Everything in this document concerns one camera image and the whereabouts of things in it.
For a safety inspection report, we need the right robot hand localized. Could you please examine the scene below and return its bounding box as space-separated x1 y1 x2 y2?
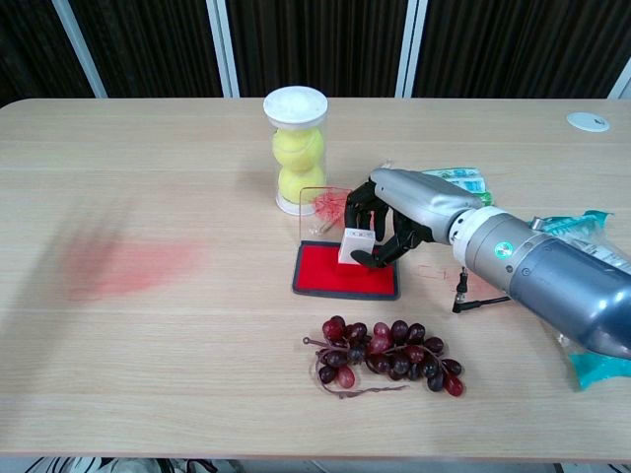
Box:
343 167 487 271

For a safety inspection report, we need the small red white eraser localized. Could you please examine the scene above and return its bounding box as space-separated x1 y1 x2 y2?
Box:
336 227 377 273

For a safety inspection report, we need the red ink pad clear lid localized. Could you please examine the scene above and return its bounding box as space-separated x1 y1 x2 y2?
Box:
291 185 401 302

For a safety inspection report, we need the green tissue pack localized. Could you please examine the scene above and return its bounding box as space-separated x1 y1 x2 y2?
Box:
418 166 494 206

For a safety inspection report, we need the yellow tennis ball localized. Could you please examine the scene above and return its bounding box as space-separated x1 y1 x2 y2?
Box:
277 166 327 206
271 128 326 172

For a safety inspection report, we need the red grape bunch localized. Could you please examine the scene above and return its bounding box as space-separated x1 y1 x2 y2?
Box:
302 314 467 400

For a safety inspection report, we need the clear tube white lid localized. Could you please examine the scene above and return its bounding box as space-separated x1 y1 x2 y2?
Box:
262 86 329 216

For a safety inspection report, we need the teal clear snack packet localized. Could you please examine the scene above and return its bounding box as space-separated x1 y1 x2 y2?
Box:
529 209 631 393

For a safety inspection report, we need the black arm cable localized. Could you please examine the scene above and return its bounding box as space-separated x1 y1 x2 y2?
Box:
452 265 512 314

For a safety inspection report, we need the white partition post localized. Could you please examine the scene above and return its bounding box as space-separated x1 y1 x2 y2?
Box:
606 61 631 101
52 0 108 99
401 0 429 99
205 0 242 99

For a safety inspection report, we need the white round cable grommet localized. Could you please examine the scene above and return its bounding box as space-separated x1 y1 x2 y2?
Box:
565 111 611 133

